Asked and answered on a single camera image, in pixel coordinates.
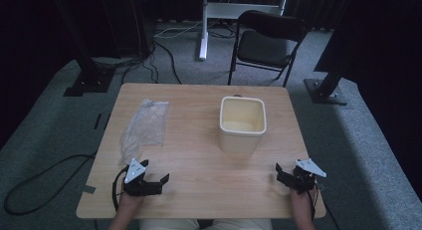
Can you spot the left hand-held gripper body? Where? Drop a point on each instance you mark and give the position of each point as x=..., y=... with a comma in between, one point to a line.
x=134, y=177

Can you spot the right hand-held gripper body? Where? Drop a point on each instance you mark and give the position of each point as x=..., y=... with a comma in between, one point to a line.
x=303, y=177

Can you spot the clear plastic bag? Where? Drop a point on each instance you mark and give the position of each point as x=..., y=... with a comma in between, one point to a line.
x=146, y=128

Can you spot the cream plastic bin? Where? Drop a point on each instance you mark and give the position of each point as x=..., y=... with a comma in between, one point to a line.
x=240, y=142

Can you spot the person's right hand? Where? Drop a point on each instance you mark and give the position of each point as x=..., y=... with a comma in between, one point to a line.
x=301, y=200

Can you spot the person's left hand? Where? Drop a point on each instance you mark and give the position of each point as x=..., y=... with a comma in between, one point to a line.
x=130, y=202

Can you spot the black floor tape strips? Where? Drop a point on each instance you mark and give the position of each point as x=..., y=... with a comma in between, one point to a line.
x=97, y=121

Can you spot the black folding chair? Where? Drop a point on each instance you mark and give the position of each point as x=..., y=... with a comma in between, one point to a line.
x=262, y=49

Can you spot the black stand with base plate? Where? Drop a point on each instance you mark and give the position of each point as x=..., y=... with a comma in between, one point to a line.
x=89, y=80
x=326, y=90

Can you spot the white metal desk frame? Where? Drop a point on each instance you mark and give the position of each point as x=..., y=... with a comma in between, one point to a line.
x=203, y=41

